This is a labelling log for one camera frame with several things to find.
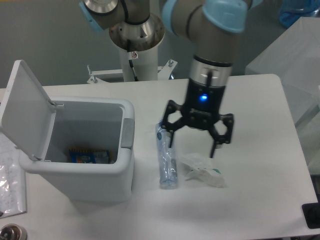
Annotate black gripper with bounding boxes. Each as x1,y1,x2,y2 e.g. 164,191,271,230
161,79,234,158

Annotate white plastic trash can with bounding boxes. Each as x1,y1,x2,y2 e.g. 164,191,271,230
0,60,135,202

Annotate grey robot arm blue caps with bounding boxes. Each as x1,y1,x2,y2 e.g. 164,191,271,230
79,0,258,149

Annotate crumpled white plastic wrapper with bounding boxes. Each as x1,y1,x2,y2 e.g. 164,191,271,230
179,153,227,188

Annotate clear crushed plastic bottle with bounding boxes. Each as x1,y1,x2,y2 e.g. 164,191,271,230
155,120,178,190

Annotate blue snack packet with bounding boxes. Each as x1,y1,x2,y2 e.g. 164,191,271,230
68,148,110,164

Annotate blue water jug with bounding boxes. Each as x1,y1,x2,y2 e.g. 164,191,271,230
278,0,320,29

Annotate black device at table edge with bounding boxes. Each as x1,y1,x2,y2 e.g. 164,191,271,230
302,202,320,229

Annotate paper sheet in plastic sleeve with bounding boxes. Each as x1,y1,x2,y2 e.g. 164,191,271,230
0,133,27,219

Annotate round metal connector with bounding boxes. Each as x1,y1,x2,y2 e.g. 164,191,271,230
0,223,28,240

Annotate white pedestal base frame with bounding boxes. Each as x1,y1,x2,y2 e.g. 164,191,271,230
86,59,178,84

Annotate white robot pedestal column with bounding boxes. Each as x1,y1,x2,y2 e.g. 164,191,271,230
109,13,165,82

